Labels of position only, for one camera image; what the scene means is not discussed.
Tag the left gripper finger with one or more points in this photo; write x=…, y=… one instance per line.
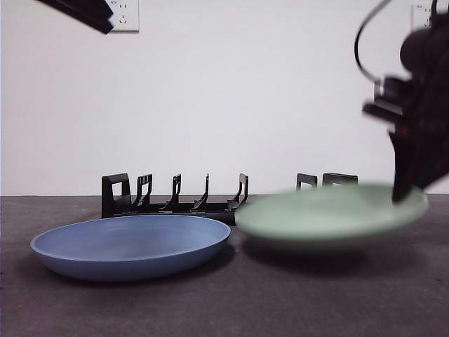
x=87, y=19
x=94, y=7

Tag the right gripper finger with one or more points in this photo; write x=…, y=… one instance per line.
x=405, y=165

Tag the green round plate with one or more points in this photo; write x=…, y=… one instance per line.
x=315, y=217

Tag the blue round plate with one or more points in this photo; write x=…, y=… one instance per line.
x=129, y=245

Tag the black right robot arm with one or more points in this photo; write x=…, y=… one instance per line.
x=431, y=87

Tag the black plate rack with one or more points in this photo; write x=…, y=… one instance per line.
x=107, y=196

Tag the white wall socket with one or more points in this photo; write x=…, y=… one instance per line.
x=128, y=15
x=419, y=17

